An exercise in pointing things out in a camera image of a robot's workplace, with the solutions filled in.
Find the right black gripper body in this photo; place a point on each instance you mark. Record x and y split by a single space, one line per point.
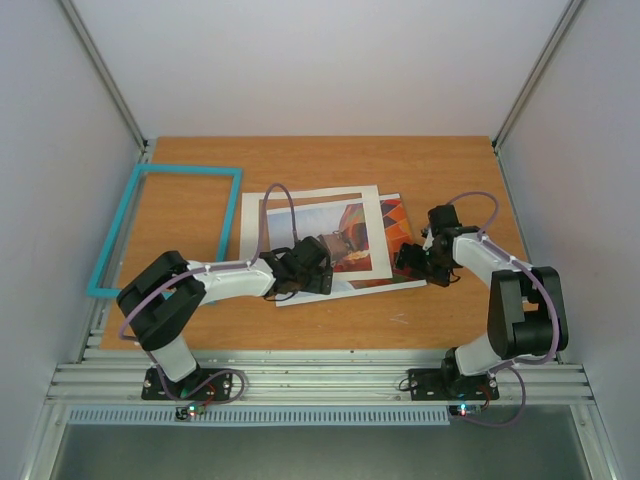
409 258

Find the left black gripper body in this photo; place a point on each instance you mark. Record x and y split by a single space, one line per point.
315 286

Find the balloon photo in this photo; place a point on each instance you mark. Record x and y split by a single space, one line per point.
395 225

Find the turquoise picture frame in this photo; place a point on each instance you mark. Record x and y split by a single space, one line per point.
94 288

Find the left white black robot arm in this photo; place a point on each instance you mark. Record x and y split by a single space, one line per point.
159 302

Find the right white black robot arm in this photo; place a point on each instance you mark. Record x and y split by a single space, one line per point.
526 320

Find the white paper mat border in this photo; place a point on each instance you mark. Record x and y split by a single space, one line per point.
280 222

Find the right circuit board with LEDs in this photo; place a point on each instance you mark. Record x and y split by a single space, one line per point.
466 410

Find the circuit board with leds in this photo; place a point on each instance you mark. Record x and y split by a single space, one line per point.
190 412
466 410

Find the left circuit board with LEDs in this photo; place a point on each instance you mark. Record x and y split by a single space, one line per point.
190 412

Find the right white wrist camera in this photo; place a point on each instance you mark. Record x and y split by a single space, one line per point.
428 237

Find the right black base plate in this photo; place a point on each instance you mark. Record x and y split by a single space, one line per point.
430 384

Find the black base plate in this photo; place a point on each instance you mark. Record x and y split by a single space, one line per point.
430 384
220 382

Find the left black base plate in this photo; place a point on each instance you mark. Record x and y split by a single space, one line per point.
220 382

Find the grey slotted cable duct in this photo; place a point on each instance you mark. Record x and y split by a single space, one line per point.
263 416

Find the left aluminium corner post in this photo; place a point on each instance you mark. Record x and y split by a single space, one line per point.
89 46

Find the aluminium corner post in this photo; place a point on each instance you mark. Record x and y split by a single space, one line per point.
89 46
551 47

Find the right aluminium corner post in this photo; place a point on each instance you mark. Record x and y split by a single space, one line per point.
551 47

